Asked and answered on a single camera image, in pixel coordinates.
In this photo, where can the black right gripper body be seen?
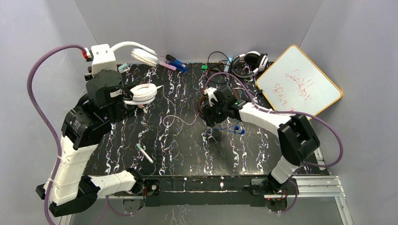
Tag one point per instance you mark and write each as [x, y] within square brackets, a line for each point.
[210, 109]

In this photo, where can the white headphones with blue cable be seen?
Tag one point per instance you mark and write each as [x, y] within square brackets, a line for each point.
[235, 129]

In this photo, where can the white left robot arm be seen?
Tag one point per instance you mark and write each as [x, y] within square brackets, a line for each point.
[71, 191]

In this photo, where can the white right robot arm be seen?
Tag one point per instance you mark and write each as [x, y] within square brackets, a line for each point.
[296, 136]

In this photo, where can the brown headphones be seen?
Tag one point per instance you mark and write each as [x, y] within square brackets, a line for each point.
[202, 106]

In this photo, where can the black and white headphones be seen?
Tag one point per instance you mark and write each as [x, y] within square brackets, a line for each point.
[258, 62]

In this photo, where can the blue stapler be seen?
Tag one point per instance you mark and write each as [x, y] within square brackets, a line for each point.
[171, 60]

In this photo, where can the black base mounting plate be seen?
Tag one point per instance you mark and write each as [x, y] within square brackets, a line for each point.
[288, 189]

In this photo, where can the white marker pen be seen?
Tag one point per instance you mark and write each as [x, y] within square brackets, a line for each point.
[145, 154]

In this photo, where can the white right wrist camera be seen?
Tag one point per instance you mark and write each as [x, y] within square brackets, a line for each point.
[210, 94]

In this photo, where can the whiteboard with orange frame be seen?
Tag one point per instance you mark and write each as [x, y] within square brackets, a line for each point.
[294, 83]

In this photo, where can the aluminium frame rail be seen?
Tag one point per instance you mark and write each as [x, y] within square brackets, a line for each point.
[308, 186]

